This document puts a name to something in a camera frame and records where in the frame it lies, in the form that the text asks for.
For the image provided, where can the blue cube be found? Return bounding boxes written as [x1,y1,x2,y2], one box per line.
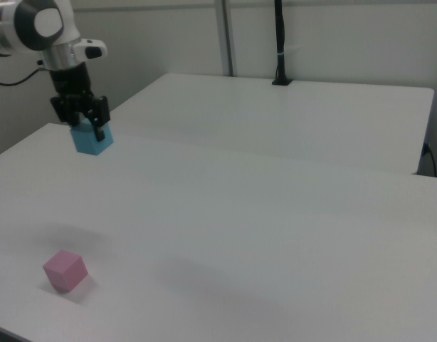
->
[69,119,115,157]

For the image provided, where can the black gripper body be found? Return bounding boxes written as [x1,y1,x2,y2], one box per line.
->
[48,63,100,114]

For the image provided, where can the black camera stand pole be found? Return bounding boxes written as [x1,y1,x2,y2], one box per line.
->
[271,0,293,86]

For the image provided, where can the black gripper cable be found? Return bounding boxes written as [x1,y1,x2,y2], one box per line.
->
[0,66,46,87]

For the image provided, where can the aluminium frame post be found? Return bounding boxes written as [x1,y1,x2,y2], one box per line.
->
[214,0,238,77]

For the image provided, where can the black power cable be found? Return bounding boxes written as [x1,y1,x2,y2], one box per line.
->
[422,142,437,177]

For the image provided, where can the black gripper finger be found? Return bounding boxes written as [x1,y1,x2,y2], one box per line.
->
[83,95,110,142]
[50,95,80,128]

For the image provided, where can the pink cube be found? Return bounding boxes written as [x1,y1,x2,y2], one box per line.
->
[42,249,89,294]

